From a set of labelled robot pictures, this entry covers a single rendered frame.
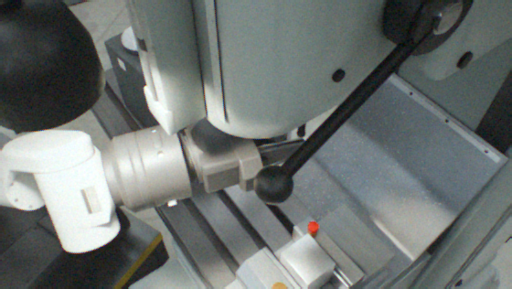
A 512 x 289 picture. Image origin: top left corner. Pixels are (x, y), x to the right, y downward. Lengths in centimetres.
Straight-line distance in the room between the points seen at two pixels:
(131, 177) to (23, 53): 24
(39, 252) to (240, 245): 64
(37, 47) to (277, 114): 18
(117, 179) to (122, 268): 94
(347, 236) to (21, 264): 85
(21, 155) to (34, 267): 79
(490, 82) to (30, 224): 116
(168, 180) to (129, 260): 95
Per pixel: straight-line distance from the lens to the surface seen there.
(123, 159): 47
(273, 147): 49
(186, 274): 91
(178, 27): 33
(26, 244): 131
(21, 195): 58
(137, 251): 141
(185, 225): 83
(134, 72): 85
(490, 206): 93
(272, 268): 67
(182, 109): 38
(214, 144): 49
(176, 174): 47
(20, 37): 25
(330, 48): 32
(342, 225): 76
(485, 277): 173
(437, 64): 44
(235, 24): 29
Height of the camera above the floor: 164
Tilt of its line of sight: 51 degrees down
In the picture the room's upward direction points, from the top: straight up
